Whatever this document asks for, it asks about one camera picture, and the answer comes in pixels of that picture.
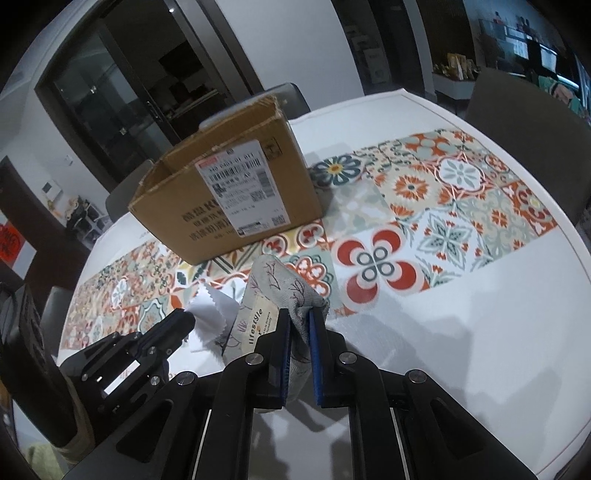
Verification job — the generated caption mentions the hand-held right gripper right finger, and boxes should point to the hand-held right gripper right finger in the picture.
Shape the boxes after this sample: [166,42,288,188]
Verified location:
[308,309,540,480]

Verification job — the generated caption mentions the dark wooden door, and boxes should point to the dark wooden door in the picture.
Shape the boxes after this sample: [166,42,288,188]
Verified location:
[0,154,90,282]

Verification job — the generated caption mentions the colourful hanging clothes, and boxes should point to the colourful hanging clothes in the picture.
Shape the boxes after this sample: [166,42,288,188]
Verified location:
[538,76,587,112]

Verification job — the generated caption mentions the small cluttered shelf rack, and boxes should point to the small cluttered shelf rack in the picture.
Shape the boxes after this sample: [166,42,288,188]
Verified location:
[65,196,112,245]

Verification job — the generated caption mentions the brown cardboard box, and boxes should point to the brown cardboard box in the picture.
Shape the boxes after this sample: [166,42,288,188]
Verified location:
[128,95,324,266]

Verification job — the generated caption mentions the grey dining chair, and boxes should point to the grey dining chair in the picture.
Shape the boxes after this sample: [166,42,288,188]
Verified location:
[464,69,591,222]
[105,159,155,222]
[44,286,75,356]
[265,83,311,121]

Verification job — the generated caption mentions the grey printed fabric swatch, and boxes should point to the grey printed fabric swatch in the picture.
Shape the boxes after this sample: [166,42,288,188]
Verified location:
[222,256,331,402]

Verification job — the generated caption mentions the red and white door poster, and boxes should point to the red and white door poster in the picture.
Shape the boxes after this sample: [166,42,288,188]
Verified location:
[0,222,38,278]

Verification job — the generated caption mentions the black upright piano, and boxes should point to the black upright piano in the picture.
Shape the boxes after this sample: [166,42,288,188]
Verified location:
[480,16,575,77]

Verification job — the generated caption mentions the white fabric swatch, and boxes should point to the white fabric swatch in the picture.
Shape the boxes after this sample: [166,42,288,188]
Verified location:
[185,281,242,354]

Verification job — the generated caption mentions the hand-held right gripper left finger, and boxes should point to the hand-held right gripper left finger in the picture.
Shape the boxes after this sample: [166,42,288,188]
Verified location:
[60,309,293,480]

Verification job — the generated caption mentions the dark glass sliding door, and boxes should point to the dark glass sliding door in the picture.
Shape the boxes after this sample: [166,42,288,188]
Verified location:
[37,0,264,190]

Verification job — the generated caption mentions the white low sideboard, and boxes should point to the white low sideboard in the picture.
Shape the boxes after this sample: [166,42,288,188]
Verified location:
[431,69,476,100]

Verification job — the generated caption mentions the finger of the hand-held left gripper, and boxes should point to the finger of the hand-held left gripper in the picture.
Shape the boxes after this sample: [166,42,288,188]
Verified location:
[82,309,198,398]

